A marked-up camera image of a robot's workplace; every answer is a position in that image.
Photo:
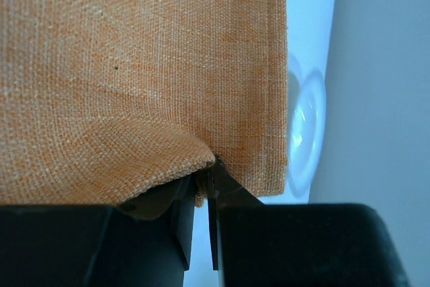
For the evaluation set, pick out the clear plastic cup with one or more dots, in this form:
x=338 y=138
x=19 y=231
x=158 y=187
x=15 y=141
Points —
x=307 y=99

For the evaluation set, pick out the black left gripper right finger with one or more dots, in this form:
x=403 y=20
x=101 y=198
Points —
x=366 y=224

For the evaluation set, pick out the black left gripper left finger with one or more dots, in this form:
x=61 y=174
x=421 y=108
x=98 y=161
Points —
x=145 y=241

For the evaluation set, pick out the orange cloth placemat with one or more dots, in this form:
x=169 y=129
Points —
x=102 y=100

